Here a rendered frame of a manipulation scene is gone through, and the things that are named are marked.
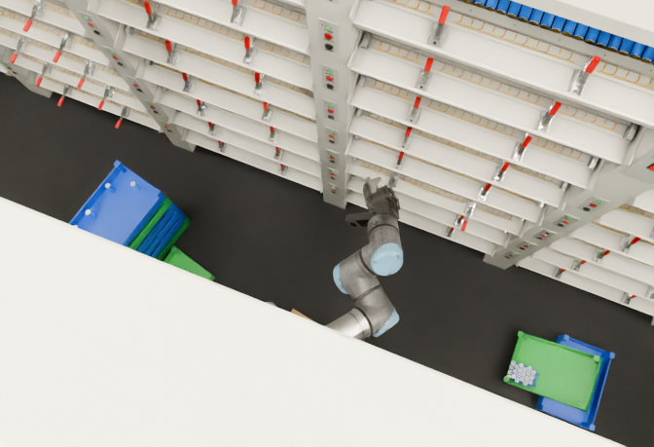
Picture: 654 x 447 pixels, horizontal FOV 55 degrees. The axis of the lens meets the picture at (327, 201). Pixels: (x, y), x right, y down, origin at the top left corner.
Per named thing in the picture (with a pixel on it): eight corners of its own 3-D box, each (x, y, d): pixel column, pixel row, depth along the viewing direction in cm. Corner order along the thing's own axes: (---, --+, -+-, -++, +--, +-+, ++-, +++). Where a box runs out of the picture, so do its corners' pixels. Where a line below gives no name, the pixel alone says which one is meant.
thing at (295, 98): (318, 120, 181) (309, 119, 168) (128, 51, 188) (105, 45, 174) (343, 52, 178) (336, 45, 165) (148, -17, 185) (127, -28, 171)
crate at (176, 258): (168, 337, 254) (163, 337, 247) (130, 307, 258) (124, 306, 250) (215, 278, 260) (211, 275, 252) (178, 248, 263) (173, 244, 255)
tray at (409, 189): (517, 234, 212) (521, 238, 202) (347, 170, 218) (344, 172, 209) (539, 177, 209) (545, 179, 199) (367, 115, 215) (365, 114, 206)
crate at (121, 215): (113, 265, 222) (105, 261, 214) (69, 232, 225) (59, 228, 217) (166, 197, 227) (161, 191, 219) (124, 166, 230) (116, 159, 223)
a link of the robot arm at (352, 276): (345, 304, 182) (378, 283, 177) (324, 270, 184) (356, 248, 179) (358, 297, 191) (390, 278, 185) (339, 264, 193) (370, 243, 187)
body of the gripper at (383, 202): (398, 197, 198) (403, 223, 189) (376, 209, 201) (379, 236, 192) (385, 182, 194) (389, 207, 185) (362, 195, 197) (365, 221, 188)
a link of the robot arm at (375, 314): (190, 453, 151) (409, 317, 178) (165, 406, 154) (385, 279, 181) (187, 453, 162) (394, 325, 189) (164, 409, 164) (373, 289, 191)
